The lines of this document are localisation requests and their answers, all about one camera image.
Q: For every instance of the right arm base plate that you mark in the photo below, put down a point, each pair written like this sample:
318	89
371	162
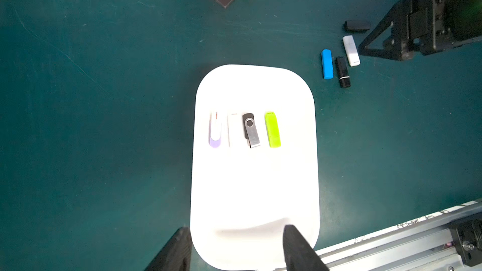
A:
466	235

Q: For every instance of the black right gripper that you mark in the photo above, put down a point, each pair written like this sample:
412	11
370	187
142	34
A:
424	26

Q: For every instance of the black glossy usb drive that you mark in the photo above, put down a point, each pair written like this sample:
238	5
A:
342	71

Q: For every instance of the blue usb flash drive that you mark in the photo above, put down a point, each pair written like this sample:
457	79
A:
327	64

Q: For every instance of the white purple usb drive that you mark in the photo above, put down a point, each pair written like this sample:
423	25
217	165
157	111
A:
215	133

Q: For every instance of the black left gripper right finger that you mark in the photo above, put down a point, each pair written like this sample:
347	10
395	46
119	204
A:
298	254

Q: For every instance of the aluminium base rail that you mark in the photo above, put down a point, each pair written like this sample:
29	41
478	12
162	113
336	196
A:
423	243

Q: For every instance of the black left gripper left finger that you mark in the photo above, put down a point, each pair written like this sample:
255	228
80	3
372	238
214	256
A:
175	255

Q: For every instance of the black oval usb drive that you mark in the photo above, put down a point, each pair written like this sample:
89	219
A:
357	25

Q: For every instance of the green usb flash drive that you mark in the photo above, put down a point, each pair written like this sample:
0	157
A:
272	128

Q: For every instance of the white oval storage tray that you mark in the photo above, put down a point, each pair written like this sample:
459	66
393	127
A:
242	198

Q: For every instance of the white usb flash drive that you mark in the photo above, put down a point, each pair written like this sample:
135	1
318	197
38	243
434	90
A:
351	50

